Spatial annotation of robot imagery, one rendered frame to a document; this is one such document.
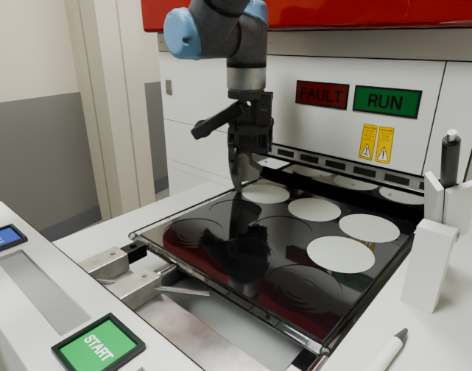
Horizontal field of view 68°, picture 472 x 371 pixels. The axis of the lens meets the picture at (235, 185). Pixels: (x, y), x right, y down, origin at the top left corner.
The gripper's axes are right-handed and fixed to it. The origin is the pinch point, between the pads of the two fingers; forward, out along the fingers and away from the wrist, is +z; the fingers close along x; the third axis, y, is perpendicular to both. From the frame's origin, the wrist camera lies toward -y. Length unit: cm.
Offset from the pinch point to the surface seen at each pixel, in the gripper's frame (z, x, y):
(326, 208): 1.3, -4.7, 19.1
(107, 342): -5.1, -48.6, -0.7
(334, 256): 1.3, -21.2, 19.9
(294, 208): 1.3, -6.0, 12.9
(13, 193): 51, 82, -146
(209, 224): 1.4, -15.3, -1.4
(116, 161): 42, 123, -104
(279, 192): 1.3, 1.1, 9.4
